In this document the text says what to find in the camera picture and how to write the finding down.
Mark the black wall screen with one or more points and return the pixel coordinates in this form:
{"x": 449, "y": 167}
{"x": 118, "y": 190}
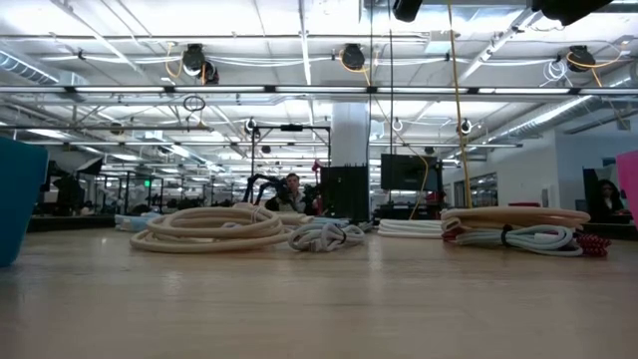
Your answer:
{"x": 409, "y": 172}

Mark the black background rig frame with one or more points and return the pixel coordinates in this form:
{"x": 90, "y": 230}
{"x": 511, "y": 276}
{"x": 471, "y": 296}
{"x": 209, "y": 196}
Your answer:
{"x": 291, "y": 127}

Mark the white building column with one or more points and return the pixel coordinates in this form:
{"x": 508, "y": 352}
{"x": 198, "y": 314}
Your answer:
{"x": 349, "y": 134}

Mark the teal blue plastic tray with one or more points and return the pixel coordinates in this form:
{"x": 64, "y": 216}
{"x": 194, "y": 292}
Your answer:
{"x": 20, "y": 199}

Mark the long ceiling light bar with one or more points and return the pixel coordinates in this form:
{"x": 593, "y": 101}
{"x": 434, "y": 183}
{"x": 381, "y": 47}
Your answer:
{"x": 319, "y": 90}

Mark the black background robot arm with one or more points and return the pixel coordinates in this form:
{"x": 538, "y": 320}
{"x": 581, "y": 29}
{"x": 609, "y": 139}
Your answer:
{"x": 259, "y": 182}

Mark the dark background table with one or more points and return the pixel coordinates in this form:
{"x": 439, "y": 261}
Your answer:
{"x": 70, "y": 223}

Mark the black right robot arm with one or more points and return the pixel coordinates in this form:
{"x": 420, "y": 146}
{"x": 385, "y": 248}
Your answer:
{"x": 568, "y": 10}

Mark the red plastic tray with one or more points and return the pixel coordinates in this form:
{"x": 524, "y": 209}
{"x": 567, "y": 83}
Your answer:
{"x": 629, "y": 189}

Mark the person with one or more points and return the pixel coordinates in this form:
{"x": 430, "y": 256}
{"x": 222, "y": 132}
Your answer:
{"x": 605, "y": 199}
{"x": 294, "y": 192}

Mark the black cabinet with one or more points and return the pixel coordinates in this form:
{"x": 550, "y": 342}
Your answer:
{"x": 344, "y": 194}

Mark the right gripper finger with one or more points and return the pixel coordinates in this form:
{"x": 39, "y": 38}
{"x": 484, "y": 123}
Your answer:
{"x": 408, "y": 10}

